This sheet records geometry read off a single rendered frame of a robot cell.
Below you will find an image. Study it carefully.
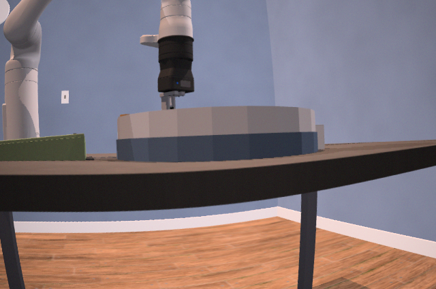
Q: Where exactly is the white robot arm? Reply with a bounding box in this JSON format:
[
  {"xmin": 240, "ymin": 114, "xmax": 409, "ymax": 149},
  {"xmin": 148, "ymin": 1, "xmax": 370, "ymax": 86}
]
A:
[{"xmin": 2, "ymin": 0, "xmax": 191, "ymax": 140}]

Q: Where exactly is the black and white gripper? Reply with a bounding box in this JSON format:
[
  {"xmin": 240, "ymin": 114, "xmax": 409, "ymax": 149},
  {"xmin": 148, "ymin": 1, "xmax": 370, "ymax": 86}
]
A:
[{"xmin": 140, "ymin": 15, "xmax": 194, "ymax": 110}]

